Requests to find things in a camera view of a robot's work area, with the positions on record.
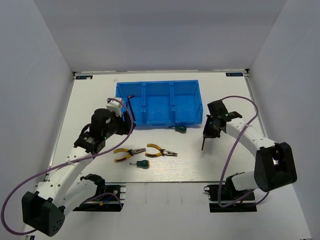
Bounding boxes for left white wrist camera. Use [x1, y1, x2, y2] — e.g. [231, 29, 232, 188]
[106, 97, 124, 117]

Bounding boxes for left corner label sticker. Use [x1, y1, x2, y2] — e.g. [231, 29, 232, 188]
[75, 75, 93, 80]

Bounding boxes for green stubby screwdriver front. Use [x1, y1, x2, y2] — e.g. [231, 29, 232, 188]
[129, 160, 150, 169]

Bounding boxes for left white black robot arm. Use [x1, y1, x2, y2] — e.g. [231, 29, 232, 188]
[21, 105, 136, 237]

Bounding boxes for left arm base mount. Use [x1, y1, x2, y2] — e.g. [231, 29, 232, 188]
[73, 183, 126, 213]

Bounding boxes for blue three-compartment bin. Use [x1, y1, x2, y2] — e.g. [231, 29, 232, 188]
[115, 80, 203, 128]

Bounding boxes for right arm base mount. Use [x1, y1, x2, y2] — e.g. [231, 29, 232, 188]
[203, 183, 257, 213]

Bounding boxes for brown hex key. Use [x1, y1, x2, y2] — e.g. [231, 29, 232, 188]
[126, 95, 136, 121]
[201, 137, 206, 151]

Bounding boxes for yellow pliers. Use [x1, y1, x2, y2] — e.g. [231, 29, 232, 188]
[113, 148, 146, 163]
[145, 143, 178, 158]

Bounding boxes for green stubby screwdriver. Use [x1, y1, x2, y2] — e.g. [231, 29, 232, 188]
[129, 160, 150, 169]
[169, 125, 187, 134]

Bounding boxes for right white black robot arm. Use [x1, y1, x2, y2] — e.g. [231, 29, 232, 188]
[202, 99, 298, 200]

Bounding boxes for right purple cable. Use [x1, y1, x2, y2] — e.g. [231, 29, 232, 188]
[217, 95, 271, 208]

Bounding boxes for right corner label sticker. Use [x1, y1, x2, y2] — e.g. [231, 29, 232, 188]
[225, 72, 244, 77]

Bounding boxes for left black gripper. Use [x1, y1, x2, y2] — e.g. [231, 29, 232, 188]
[102, 109, 137, 139]

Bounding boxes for green stubby screwdriver by bin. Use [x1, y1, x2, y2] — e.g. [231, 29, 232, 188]
[169, 125, 187, 134]

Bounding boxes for corner label sticker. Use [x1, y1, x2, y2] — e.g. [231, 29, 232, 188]
[75, 75, 93, 80]
[225, 72, 244, 77]

